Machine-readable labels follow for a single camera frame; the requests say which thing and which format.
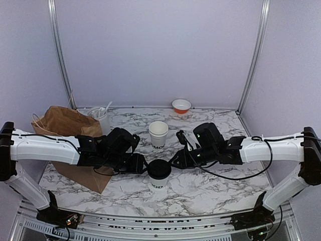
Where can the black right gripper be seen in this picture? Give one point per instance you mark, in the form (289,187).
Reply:
(184,160)

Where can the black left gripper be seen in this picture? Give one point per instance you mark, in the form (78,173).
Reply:
(137,166)

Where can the black coffee cup lid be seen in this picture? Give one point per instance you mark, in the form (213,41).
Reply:
(159,169)

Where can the single white paper cup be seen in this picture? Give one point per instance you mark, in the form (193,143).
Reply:
(158,183)

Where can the white paper cups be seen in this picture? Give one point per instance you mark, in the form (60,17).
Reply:
(158,134)

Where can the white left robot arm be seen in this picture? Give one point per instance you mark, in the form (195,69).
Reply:
(115,150)

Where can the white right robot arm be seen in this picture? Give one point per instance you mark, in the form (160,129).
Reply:
(303,148)

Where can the orange white bowl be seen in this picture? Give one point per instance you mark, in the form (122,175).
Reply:
(181,106)

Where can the white container with sachets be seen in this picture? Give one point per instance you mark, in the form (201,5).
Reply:
(100,114)

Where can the white plastic spoon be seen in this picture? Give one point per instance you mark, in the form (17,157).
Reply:
(109,104)

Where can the front aluminium rail frame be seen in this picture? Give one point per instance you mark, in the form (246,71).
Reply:
(95,226)

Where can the left corner aluminium post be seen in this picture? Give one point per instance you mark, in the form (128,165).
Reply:
(59,52)

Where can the corner aluminium post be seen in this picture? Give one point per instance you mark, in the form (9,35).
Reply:
(59,52)
(256,54)

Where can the right corner aluminium post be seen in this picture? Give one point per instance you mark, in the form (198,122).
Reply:
(256,54)

